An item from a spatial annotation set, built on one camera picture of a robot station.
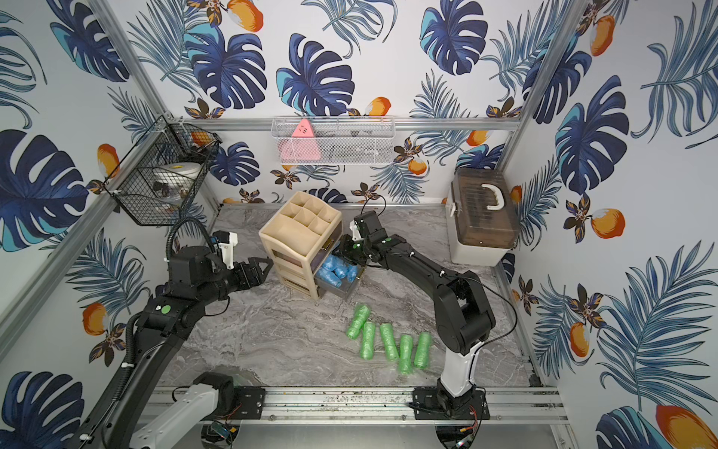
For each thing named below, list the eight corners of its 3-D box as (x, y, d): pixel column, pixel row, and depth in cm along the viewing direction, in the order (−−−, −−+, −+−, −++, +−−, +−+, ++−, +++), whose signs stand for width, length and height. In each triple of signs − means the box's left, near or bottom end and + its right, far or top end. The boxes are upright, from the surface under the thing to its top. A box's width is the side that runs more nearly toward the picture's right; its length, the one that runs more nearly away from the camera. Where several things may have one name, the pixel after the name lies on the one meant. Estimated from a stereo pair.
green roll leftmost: (345, 337, 88) (345, 333, 86) (355, 306, 95) (355, 302, 92) (361, 341, 87) (361, 338, 85) (370, 311, 94) (370, 306, 91)
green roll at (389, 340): (387, 362, 83) (387, 360, 81) (379, 326, 90) (379, 323, 88) (399, 360, 83) (400, 358, 82) (390, 324, 90) (391, 321, 89)
